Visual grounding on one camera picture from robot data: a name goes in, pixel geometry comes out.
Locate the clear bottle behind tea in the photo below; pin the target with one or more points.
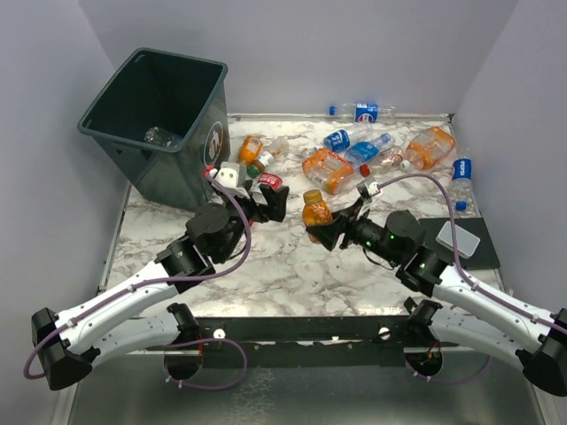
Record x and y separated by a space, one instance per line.
279 146

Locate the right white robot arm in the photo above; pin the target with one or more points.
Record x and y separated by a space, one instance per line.
527 337

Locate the Pepsi bottle right edge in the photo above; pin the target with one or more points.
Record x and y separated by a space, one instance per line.
461 185

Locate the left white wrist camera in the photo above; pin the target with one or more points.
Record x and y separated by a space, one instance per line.
231 176

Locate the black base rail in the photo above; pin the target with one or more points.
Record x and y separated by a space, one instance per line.
322 341

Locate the light blue label bottle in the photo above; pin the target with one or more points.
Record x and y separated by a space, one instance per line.
363 152

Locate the crushed clear bottle white cap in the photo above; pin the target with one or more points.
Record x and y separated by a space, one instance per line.
158 136

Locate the small orange juice bottle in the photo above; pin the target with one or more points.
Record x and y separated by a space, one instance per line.
316 210

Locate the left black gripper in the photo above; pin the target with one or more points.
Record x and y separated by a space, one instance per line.
275 206

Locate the green cap tea bottle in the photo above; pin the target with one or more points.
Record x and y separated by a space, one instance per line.
260 164

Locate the large orange bottle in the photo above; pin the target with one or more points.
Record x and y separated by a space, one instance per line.
427 149
327 170

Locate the clear bottle red print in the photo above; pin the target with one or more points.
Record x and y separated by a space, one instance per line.
383 162

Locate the Pepsi bottle at back wall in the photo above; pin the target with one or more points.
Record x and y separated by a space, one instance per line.
361 112

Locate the blue label water bottle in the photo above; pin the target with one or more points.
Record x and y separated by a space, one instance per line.
344 138

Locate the grey rectangular box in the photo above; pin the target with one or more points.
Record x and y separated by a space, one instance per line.
457 237

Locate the red label water bottle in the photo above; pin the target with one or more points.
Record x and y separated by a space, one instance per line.
267 179

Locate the dark green plastic bin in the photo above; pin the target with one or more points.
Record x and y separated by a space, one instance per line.
182 94

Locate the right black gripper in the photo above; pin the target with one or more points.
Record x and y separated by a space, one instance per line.
345 220

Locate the orange juice bottle left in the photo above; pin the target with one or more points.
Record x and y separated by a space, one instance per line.
249 150

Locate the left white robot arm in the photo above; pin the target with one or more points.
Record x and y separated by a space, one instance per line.
69 344

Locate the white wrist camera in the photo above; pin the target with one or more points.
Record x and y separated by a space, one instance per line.
369 190
231 176

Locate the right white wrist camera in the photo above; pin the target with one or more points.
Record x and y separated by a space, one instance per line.
369 190

